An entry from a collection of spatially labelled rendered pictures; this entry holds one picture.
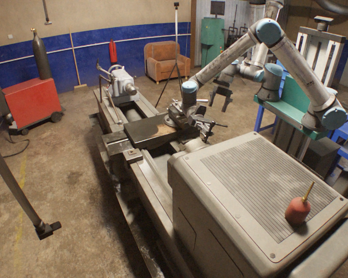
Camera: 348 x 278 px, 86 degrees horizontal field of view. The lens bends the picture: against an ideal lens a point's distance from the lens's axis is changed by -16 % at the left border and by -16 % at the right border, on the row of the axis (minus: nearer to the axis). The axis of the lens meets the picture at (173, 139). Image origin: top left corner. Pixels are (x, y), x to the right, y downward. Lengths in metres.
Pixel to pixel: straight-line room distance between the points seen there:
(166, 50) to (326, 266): 5.31
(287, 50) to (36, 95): 3.71
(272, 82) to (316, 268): 1.37
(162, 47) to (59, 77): 2.56
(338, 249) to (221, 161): 0.51
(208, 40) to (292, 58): 4.56
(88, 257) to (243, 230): 1.73
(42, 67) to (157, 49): 2.71
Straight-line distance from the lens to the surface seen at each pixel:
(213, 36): 5.75
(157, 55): 5.54
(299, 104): 1.82
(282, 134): 2.10
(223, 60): 1.36
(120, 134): 1.88
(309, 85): 1.29
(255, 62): 1.54
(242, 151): 0.94
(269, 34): 1.17
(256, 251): 0.66
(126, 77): 2.31
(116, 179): 2.15
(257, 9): 1.71
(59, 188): 2.88
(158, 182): 1.46
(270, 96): 1.83
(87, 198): 2.62
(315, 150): 2.09
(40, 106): 4.17
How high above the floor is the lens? 1.89
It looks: 35 degrees down
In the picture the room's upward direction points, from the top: straight up
